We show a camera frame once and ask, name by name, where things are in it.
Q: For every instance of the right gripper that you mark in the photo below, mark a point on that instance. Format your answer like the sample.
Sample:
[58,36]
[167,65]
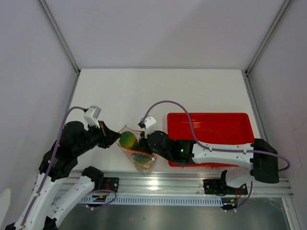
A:
[143,143]

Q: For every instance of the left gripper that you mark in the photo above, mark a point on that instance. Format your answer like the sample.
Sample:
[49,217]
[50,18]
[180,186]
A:
[108,136]

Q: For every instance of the toy pineapple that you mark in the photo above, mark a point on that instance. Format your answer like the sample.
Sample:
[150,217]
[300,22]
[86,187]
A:
[138,157]

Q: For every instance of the clear zip top bag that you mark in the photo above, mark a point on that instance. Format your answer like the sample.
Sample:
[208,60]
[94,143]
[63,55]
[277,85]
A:
[127,151]

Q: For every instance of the green toy lime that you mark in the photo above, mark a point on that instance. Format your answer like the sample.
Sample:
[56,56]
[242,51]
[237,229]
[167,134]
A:
[127,139]

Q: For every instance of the toy orange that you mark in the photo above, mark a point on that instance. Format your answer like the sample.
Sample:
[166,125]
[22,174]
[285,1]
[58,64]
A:
[146,167]

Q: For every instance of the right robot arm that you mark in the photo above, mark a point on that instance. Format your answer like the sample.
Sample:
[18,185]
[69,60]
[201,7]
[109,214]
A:
[255,161]

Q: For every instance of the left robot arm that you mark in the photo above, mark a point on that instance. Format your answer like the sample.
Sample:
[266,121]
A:
[42,212]

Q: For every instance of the red plastic tray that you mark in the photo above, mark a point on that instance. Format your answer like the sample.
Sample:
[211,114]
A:
[214,128]

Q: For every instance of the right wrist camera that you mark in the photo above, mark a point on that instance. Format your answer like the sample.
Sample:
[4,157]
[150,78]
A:
[149,125]

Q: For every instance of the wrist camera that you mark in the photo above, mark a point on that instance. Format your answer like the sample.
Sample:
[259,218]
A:
[91,116]
[149,125]

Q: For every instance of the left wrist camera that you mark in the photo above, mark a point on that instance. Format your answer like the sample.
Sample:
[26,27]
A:
[91,116]

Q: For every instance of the aluminium mounting rail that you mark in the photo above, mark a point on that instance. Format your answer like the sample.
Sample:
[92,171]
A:
[186,184]

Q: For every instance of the white slotted cable duct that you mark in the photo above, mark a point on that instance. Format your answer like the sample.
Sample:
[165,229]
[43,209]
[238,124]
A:
[202,201]

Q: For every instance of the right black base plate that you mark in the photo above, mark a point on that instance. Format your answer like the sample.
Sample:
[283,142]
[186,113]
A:
[215,187]

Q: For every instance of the left aluminium corner post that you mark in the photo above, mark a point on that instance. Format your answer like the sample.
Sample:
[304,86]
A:
[58,34]

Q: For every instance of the aluminium corner post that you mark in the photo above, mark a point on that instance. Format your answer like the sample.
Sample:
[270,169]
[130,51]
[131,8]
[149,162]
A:
[58,34]
[281,13]

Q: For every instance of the right aluminium corner post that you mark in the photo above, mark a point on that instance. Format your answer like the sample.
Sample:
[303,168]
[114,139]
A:
[281,13]

